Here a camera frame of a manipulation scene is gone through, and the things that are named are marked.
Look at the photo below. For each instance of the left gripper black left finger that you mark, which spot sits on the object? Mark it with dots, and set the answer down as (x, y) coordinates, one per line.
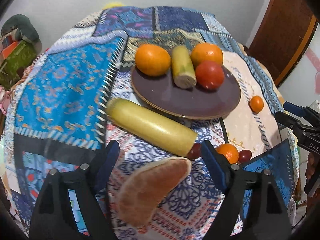
(67, 208)

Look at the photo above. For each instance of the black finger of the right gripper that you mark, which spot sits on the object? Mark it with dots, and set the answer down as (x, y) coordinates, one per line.
(296, 109)
(290, 122)

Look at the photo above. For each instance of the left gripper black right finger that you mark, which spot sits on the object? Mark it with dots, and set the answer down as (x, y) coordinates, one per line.
(266, 216)

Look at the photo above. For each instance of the small mandarin orange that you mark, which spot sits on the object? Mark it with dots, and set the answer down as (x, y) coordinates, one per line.
(256, 104)

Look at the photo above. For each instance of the peeled pomelo segment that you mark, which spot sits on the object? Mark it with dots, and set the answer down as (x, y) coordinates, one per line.
(147, 186)

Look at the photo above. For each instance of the red tomato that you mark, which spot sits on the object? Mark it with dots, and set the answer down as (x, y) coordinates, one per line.
(209, 75)

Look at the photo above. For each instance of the long yellow-green banana piece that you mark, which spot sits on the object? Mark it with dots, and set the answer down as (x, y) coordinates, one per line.
(150, 126)

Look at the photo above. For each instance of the large orange with Dole sticker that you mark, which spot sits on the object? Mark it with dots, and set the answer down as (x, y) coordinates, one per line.
(206, 52)

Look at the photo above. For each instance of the short banana piece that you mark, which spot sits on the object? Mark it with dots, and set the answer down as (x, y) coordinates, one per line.
(182, 69)

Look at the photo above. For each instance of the medium orange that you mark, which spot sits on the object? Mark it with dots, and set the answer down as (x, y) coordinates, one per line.
(152, 60)

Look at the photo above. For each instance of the person's right hand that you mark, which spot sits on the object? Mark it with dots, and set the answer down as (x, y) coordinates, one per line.
(313, 159)

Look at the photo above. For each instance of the dark red grape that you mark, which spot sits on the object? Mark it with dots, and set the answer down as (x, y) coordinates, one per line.
(195, 152)
(244, 156)

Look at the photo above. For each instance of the wooden door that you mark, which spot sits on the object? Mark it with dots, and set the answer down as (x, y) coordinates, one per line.
(284, 33)

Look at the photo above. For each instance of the purple ceramic plate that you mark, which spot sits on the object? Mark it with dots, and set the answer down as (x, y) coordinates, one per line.
(196, 103)

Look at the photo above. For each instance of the blue patchwork patterned cloth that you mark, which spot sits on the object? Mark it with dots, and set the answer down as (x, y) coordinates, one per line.
(56, 118)

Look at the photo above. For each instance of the green storage box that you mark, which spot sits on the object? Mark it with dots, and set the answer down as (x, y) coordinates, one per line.
(20, 56)

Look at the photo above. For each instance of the grey-green stuffed cushion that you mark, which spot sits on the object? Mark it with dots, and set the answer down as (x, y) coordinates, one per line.
(23, 26)

